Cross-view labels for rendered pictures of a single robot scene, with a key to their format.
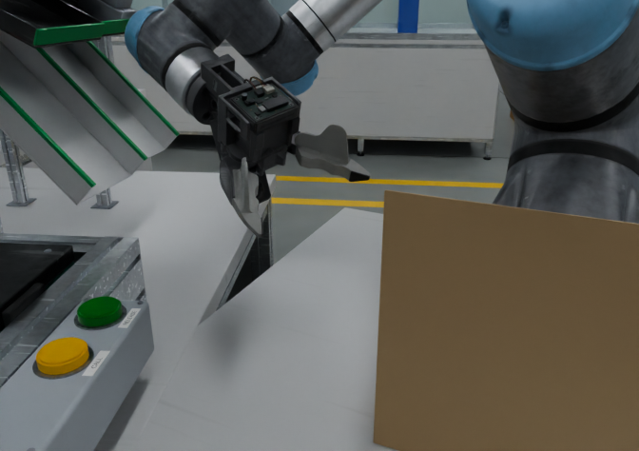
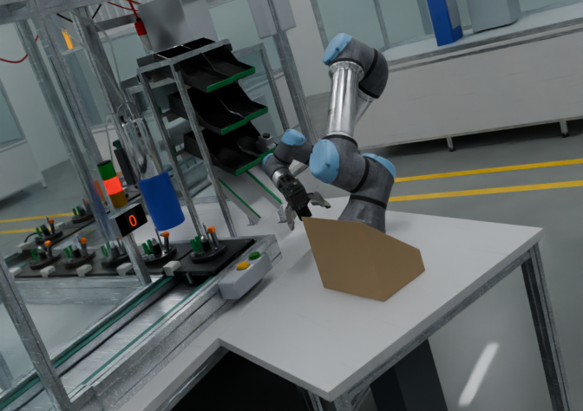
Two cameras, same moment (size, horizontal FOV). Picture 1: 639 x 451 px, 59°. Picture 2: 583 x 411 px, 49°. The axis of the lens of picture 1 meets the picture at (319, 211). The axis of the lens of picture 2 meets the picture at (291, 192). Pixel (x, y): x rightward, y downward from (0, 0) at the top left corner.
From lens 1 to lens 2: 1.63 m
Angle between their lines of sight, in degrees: 30
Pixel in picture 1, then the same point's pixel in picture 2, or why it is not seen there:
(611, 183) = (359, 207)
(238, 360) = (301, 271)
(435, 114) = not seen: outside the picture
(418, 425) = (329, 279)
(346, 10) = not seen: hidden behind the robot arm
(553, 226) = (328, 222)
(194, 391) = (284, 279)
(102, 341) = (252, 262)
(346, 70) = (534, 62)
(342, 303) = not seen: hidden behind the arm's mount
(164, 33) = (271, 166)
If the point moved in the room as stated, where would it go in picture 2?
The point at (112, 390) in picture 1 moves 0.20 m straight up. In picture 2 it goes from (255, 274) to (236, 219)
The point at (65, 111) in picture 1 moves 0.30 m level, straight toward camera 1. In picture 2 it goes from (253, 189) to (245, 214)
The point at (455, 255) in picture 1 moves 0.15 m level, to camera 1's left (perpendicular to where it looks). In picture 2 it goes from (317, 231) to (275, 235)
